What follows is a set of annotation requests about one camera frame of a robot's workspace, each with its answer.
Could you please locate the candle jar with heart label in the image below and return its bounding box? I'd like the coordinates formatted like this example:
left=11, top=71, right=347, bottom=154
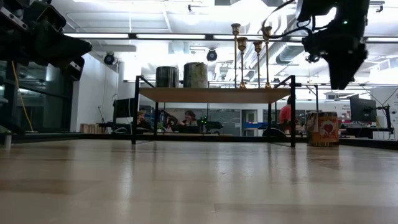
left=305, top=111, right=340, bottom=148

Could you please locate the stack of wooden boards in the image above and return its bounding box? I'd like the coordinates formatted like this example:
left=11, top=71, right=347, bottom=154
left=80, top=123, right=109, bottom=134

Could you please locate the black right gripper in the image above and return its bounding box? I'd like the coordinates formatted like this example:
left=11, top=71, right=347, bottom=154
left=303, top=18, right=369, bottom=90

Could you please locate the yellow extension cord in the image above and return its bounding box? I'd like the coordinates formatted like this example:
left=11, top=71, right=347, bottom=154
left=11, top=60, right=34, bottom=133

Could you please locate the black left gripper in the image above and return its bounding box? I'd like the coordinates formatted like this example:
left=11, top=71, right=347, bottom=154
left=0, top=0, right=93, bottom=82

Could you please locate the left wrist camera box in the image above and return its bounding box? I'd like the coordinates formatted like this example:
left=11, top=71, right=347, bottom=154
left=29, top=2, right=67, bottom=32

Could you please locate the black computer monitor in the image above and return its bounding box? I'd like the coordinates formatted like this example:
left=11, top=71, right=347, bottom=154
left=349, top=95, right=377, bottom=123
left=113, top=98, right=137, bottom=119

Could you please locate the tallest brass candlestick holder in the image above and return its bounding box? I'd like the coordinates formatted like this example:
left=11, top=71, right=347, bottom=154
left=230, top=22, right=242, bottom=90

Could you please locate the wooden shelf with black legs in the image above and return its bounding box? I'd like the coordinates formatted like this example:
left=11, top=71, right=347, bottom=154
left=131, top=74, right=296, bottom=149

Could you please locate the person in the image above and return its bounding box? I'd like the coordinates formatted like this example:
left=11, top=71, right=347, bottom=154
left=136, top=110, right=153, bottom=130
left=177, top=110, right=200, bottom=134
left=279, top=96, right=293, bottom=131

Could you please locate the shortest brass candlestick holder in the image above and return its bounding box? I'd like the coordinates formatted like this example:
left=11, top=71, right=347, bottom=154
left=236, top=36, right=249, bottom=90

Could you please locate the ceiling light strip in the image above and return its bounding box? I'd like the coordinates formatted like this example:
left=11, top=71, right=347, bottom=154
left=136, top=33, right=206, bottom=40
left=63, top=32, right=130, bottom=39
left=366, top=37, right=398, bottom=44

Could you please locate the silver lidded candle jar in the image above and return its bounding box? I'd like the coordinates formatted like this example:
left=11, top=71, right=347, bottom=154
left=155, top=65, right=180, bottom=88
left=183, top=62, right=209, bottom=89

